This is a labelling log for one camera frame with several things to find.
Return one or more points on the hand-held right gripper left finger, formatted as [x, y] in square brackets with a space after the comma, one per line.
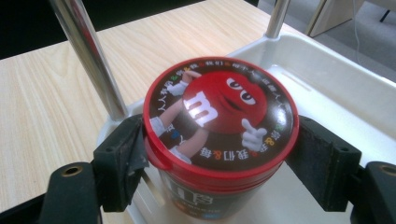
[115, 168]

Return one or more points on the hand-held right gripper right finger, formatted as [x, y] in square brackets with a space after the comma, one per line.
[330, 168]

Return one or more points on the white two-tier cart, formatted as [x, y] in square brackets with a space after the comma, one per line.
[327, 90]

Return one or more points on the red-lidded candy can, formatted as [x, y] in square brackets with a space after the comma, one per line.
[221, 124]

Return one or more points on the light wooden cabinet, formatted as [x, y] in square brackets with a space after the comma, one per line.
[333, 14]

